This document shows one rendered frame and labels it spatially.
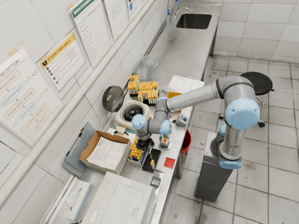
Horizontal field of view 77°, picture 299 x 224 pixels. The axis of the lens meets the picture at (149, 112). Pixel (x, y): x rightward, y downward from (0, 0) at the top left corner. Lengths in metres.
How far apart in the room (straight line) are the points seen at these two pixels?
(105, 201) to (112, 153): 0.45
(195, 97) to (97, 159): 0.85
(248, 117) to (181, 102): 0.32
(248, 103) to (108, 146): 1.02
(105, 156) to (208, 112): 1.73
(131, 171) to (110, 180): 0.34
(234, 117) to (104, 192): 0.72
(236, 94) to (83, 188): 1.08
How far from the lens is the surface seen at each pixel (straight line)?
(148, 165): 1.37
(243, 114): 0.77
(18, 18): 1.05
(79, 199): 1.39
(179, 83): 1.83
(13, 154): 1.13
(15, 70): 1.01
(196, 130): 2.55
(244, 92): 0.80
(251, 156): 2.51
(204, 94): 0.91
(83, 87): 1.32
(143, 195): 1.02
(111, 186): 1.07
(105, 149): 1.46
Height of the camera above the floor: 2.15
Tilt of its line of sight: 51 degrees down
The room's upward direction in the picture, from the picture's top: 12 degrees counter-clockwise
